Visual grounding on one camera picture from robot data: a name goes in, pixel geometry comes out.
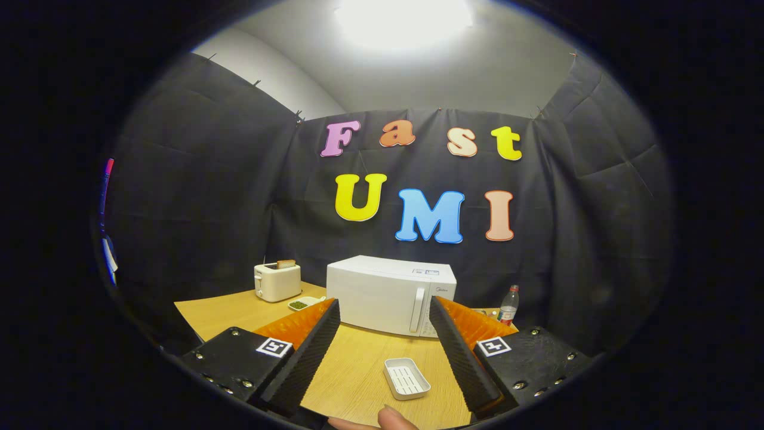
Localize white toaster oven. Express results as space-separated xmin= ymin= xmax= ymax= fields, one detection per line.
xmin=326 ymin=255 xmax=458 ymax=339

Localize black backdrop cloth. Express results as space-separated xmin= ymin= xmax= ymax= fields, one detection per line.
xmin=95 ymin=53 xmax=675 ymax=359

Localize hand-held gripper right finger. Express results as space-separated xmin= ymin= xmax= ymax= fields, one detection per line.
xmin=429 ymin=295 xmax=594 ymax=420

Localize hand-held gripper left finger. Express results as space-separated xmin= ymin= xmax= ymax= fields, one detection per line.
xmin=179 ymin=297 xmax=341 ymax=419

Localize computer monitor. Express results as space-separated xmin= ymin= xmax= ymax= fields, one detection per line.
xmin=98 ymin=157 xmax=115 ymax=234

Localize cream pop-up toaster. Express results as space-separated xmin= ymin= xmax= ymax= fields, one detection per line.
xmin=254 ymin=262 xmax=302 ymax=303

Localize white ribbed tray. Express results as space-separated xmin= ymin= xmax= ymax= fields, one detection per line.
xmin=384 ymin=357 xmax=432 ymax=401

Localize clear plastic bottle red label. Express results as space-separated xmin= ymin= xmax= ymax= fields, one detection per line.
xmin=498 ymin=285 xmax=520 ymax=327

